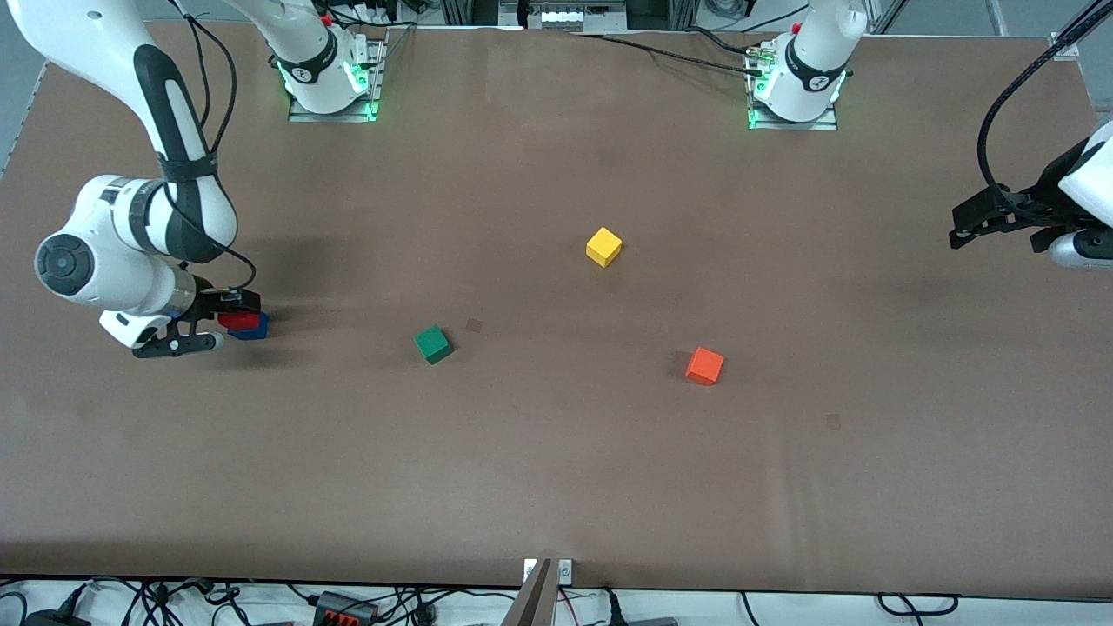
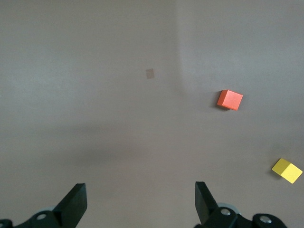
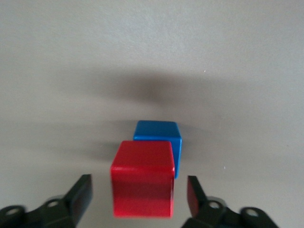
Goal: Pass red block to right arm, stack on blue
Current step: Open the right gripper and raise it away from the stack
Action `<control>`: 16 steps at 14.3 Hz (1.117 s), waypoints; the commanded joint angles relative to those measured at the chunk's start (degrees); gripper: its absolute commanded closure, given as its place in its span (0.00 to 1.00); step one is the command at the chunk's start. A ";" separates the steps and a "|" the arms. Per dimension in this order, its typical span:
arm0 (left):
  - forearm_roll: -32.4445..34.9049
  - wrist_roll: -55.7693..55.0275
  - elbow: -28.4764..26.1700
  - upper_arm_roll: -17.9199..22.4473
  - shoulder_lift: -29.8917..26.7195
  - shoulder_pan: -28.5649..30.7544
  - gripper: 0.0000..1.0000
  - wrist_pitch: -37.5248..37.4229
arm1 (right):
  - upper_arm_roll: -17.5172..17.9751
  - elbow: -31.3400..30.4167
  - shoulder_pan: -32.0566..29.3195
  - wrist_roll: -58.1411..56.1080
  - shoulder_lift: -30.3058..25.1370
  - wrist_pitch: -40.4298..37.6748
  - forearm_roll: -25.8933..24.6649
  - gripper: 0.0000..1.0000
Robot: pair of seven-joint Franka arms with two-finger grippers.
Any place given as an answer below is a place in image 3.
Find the blue wooden block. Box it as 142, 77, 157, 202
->
133, 120, 183, 179

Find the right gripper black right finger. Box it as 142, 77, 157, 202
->
182, 175, 280, 228

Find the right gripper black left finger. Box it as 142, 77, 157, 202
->
0, 173, 94, 228

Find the red wooden block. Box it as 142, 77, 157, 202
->
110, 140, 176, 219

